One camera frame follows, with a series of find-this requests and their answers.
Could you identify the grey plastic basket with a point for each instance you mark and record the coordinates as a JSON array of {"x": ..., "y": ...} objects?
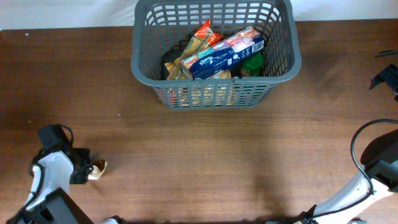
[{"x": 163, "y": 26}]

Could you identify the Kleenex tissue multipack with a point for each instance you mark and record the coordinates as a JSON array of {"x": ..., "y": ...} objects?
[{"x": 225, "y": 54}]

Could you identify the small brown paper packet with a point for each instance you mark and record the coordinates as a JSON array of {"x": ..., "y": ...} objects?
[{"x": 99, "y": 168}]

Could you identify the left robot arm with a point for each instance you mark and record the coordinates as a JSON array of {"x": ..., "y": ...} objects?
[{"x": 56, "y": 167}]

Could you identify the green lid jar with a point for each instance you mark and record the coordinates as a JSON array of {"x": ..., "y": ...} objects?
[{"x": 252, "y": 67}]

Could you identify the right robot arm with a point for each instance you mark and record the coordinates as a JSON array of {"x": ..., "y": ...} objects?
[{"x": 376, "y": 179}]

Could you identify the orange spaghetti packet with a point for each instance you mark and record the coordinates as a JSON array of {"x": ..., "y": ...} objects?
[{"x": 203, "y": 39}]

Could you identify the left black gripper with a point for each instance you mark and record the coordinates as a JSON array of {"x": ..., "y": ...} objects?
[{"x": 83, "y": 178}]

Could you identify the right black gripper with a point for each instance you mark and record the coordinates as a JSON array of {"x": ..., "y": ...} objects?
[{"x": 389, "y": 74}]

